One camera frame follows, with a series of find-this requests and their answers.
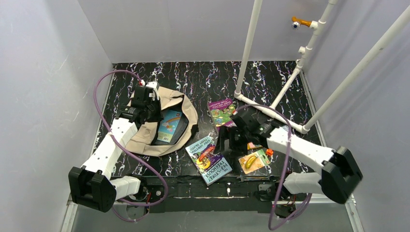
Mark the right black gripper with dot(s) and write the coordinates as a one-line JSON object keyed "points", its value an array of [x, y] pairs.
{"points": [[235, 137]]}

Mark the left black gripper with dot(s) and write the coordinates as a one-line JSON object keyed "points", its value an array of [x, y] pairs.
{"points": [[155, 110]]}

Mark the light blue cartoon notebook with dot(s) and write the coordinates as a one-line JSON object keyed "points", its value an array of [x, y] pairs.
{"points": [[168, 127]]}

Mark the blue 143-storey treehouse book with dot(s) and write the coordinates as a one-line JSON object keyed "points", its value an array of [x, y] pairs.
{"points": [[211, 165]]}

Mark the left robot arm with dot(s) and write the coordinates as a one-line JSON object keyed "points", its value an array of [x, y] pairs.
{"points": [[91, 184]]}

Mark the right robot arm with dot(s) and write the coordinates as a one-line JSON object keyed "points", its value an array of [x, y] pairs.
{"points": [[335, 174]]}

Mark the yellow crayon pack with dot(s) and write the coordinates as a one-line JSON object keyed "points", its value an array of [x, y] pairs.
{"points": [[251, 146]]}

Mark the yellow item blister pack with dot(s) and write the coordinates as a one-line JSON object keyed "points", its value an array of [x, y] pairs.
{"points": [[254, 161]]}

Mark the purple treehouse book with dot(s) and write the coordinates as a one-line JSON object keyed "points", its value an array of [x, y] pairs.
{"points": [[221, 111]]}

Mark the orange small toy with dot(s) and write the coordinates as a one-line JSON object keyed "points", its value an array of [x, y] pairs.
{"points": [[269, 152]]}

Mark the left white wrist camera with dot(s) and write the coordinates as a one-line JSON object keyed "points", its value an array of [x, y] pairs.
{"points": [[153, 90]]}

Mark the white pvc pipe frame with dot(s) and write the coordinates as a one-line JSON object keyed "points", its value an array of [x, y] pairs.
{"points": [[306, 52]]}

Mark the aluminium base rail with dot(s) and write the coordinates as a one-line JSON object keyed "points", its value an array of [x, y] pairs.
{"points": [[320, 216]]}

